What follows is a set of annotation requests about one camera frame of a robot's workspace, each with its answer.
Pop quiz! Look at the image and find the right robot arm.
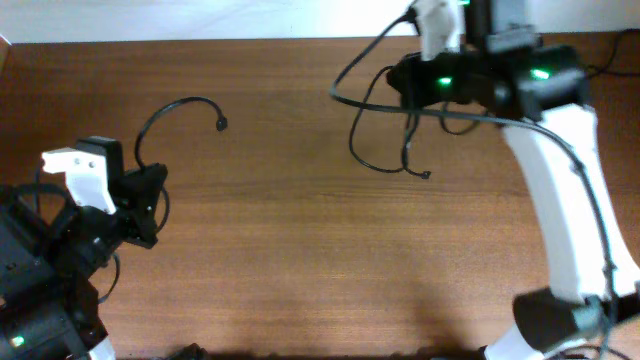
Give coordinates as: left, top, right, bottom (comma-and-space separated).
387, 1, 639, 359

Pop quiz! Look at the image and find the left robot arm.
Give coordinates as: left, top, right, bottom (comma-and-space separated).
1, 136, 168, 360

